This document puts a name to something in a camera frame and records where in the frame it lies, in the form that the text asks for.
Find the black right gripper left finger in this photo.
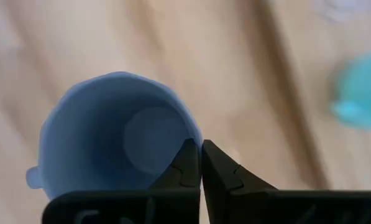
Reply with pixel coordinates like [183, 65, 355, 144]
[41, 138, 202, 224]

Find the grey-blue mug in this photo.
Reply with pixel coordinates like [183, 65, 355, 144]
[25, 70, 204, 200]

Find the teal mug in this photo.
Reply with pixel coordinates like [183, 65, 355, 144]
[329, 51, 371, 132]

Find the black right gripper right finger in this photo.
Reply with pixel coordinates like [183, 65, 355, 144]
[201, 139, 371, 224]

